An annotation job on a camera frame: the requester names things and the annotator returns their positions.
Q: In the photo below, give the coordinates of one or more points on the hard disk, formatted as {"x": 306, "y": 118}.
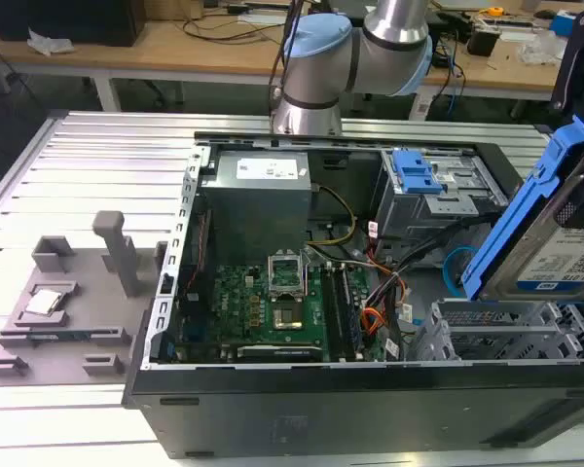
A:
{"x": 530, "y": 243}

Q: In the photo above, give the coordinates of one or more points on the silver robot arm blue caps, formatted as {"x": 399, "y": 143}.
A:
{"x": 321, "y": 63}

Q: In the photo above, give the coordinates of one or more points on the blue empty disk carrier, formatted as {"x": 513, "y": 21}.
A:
{"x": 415, "y": 172}

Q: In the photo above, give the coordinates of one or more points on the silver metal disk bay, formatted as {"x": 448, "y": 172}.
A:
{"x": 491, "y": 331}

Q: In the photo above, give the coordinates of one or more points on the black RAM slot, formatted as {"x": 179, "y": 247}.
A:
{"x": 349, "y": 311}
{"x": 332, "y": 311}

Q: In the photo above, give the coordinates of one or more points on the black expansion slot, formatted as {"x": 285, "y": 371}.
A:
{"x": 277, "y": 352}

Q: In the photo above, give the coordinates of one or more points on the clear plastic bag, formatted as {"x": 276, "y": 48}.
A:
{"x": 540, "y": 48}

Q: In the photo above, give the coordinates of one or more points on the blue cardboard box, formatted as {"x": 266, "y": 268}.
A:
{"x": 562, "y": 22}

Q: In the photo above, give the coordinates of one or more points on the wooden desk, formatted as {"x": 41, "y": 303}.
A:
{"x": 496, "y": 73}
{"x": 126, "y": 61}

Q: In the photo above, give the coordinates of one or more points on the small black cube device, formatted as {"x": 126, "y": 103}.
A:
{"x": 483, "y": 39}

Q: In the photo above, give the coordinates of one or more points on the yellow tape measure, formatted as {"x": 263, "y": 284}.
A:
{"x": 494, "y": 11}

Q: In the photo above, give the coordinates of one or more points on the white paper tag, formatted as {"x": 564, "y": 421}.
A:
{"x": 422, "y": 105}

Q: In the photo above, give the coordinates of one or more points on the grey metal drive cage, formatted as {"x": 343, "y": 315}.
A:
{"x": 433, "y": 209}

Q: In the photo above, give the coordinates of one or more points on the metal locking lever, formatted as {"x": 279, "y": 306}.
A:
{"x": 305, "y": 272}

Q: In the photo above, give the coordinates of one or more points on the grey power supply unit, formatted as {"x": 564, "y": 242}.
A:
{"x": 258, "y": 199}

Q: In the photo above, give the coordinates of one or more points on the black PC case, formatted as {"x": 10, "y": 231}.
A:
{"x": 370, "y": 418}

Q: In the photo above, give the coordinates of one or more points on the CPU socket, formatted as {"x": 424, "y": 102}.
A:
{"x": 287, "y": 316}

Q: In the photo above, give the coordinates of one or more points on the green motherboard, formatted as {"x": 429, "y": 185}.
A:
{"x": 238, "y": 297}

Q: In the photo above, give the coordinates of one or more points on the black computer box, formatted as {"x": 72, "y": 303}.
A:
{"x": 63, "y": 19}

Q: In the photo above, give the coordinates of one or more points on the white plastic bag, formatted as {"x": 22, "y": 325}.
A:
{"x": 48, "y": 43}

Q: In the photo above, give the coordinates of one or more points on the grey parts rack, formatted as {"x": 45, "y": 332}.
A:
{"x": 78, "y": 311}

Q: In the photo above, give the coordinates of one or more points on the silver CPU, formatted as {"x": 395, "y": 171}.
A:
{"x": 45, "y": 301}

